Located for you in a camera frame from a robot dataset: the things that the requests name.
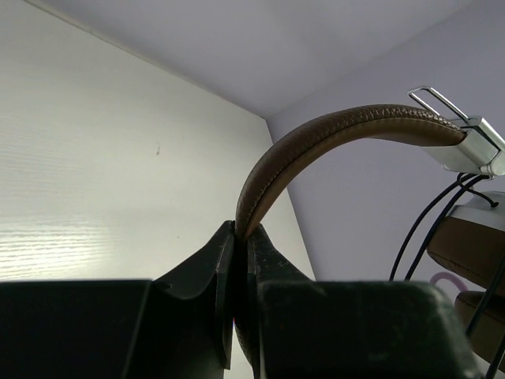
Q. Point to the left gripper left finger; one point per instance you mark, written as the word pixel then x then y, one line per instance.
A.
pixel 198 293

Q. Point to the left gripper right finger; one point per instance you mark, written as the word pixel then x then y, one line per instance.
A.
pixel 268 315

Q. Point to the brown silver headphones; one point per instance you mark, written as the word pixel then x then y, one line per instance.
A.
pixel 470 147

